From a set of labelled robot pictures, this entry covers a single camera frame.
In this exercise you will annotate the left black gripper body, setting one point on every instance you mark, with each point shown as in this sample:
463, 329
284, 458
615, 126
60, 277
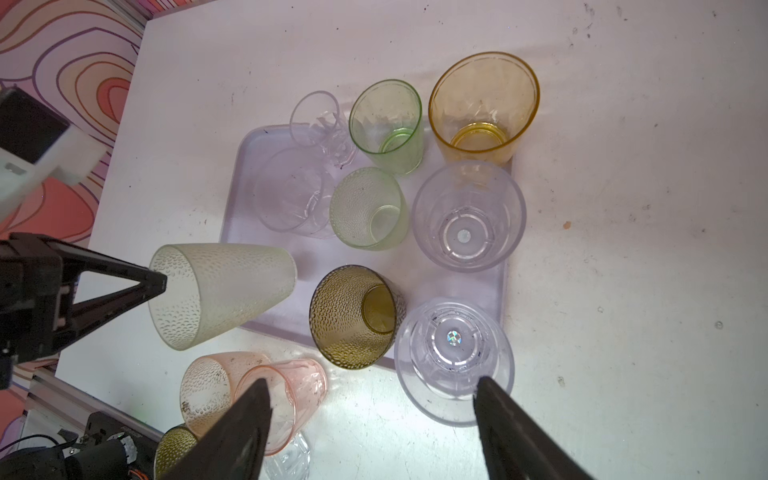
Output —
31, 279

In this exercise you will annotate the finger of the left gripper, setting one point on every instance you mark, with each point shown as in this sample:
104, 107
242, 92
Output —
76, 260
77, 320

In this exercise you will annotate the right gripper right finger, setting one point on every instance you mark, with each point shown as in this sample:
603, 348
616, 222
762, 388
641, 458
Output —
514, 445

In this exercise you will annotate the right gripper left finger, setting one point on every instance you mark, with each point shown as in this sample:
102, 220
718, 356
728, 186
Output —
234, 448

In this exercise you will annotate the amber cup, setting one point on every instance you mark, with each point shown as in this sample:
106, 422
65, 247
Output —
173, 446
354, 316

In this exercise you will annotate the peach cup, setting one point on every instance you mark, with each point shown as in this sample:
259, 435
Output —
208, 387

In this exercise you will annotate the clear faceted cup back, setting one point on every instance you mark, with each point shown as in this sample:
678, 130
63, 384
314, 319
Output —
443, 348

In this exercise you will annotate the pale green large cup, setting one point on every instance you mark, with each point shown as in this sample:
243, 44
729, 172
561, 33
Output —
215, 287

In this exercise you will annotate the pale green cup front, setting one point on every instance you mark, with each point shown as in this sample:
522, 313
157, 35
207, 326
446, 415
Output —
369, 211

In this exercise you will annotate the small clear cup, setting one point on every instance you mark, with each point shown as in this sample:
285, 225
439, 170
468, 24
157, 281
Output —
318, 125

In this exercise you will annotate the bright green cup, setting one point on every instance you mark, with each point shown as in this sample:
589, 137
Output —
386, 125

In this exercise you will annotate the yellow plastic cup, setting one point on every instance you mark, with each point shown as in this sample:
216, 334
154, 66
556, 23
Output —
480, 108

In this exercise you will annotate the pink cup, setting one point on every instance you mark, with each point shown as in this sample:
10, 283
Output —
296, 388

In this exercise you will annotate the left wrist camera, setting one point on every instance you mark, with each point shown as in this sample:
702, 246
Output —
36, 144

